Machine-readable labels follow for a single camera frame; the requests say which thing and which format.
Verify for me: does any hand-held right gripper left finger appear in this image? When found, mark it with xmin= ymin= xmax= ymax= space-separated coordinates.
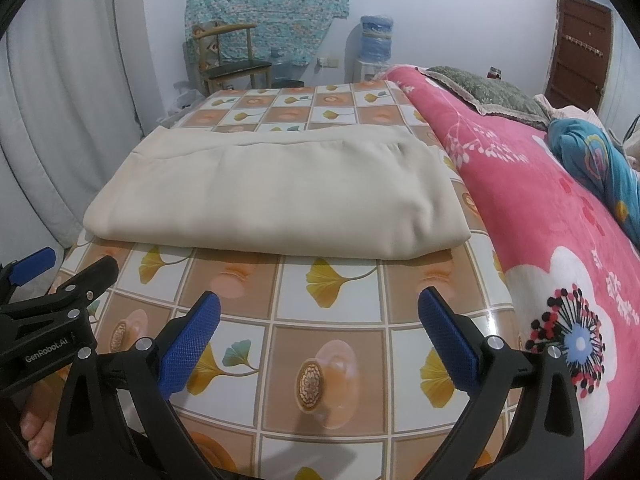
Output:
xmin=51 ymin=290 xmax=222 ymax=480

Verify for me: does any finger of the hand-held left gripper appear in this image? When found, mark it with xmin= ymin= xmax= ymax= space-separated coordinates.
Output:
xmin=47 ymin=256 xmax=120 ymax=318
xmin=0 ymin=246 xmax=57 ymax=306

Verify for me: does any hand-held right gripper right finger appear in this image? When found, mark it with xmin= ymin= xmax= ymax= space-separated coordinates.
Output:
xmin=417 ymin=286 xmax=586 ymax=480

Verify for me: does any beige zip sweatshirt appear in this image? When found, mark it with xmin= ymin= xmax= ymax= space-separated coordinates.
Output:
xmin=82 ymin=125 xmax=473 ymax=261

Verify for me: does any person's foot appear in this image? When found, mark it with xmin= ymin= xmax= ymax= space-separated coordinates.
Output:
xmin=20 ymin=382 xmax=63 ymax=468

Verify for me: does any white curtain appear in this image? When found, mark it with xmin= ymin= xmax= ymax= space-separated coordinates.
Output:
xmin=0 ymin=0 xmax=146 ymax=251

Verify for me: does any pink floral blanket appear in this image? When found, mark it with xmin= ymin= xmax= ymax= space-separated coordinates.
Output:
xmin=382 ymin=64 xmax=640 ymax=478

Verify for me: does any white plastic bag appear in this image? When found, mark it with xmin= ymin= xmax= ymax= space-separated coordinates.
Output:
xmin=170 ymin=82 xmax=207 ymax=113

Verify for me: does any blue patterned quilt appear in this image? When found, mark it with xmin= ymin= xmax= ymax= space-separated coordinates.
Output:
xmin=547 ymin=117 xmax=640 ymax=251

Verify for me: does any wooden chair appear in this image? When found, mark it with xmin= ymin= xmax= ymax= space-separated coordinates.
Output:
xmin=192 ymin=21 xmax=273 ymax=96

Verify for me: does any grey green pillow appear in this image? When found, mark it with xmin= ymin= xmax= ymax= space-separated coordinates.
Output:
xmin=424 ymin=65 xmax=551 ymax=131

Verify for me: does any pale pink cloth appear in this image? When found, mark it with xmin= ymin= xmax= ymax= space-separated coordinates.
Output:
xmin=534 ymin=94 xmax=608 ymax=126

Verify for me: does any clear water jug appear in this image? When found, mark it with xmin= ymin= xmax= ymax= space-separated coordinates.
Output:
xmin=270 ymin=47 xmax=302 ymax=86

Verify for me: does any white water dispenser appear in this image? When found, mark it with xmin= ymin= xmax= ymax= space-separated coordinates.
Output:
xmin=354 ymin=57 xmax=391 ymax=83

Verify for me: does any blue water bottle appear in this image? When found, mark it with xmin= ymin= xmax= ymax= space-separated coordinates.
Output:
xmin=360 ymin=14 xmax=394 ymax=61

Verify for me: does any teal patterned hanging cloth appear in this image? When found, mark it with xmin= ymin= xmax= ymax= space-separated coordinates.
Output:
xmin=185 ymin=0 xmax=351 ymax=68

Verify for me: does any brown wooden door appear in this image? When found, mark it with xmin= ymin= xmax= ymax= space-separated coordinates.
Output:
xmin=544 ymin=0 xmax=613 ymax=116

